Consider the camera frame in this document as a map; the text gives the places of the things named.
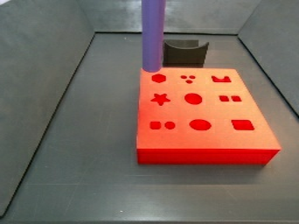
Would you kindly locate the purple round cylinder peg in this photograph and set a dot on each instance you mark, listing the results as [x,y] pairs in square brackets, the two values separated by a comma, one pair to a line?
[152,18]

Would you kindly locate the red shape-sorting block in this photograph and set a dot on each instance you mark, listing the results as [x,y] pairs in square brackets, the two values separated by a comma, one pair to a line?
[197,118]

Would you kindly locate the dark grey curved holder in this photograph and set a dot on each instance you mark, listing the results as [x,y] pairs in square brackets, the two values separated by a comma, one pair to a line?
[184,53]

